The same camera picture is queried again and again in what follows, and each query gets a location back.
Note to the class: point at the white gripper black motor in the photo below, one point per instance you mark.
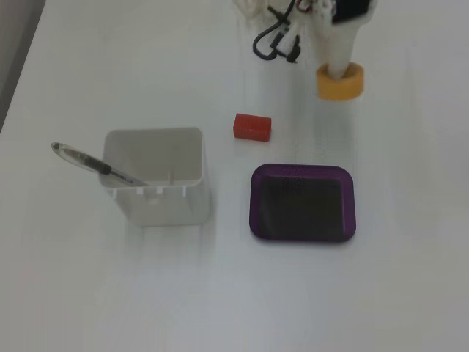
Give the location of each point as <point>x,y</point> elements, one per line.
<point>344,44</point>

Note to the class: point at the yellow tape roll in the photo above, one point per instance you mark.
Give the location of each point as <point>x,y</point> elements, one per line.
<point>339,88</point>

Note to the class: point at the white open plastic box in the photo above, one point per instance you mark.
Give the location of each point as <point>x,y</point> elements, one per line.
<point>165,205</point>

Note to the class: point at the red rectangular block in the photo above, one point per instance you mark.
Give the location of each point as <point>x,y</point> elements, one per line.
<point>252,127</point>

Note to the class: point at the purple rectangular tray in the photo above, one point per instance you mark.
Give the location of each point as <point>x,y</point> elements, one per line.
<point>302,205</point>

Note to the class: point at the clear black ballpoint pen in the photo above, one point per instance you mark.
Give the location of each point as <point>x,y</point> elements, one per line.
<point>86,160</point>

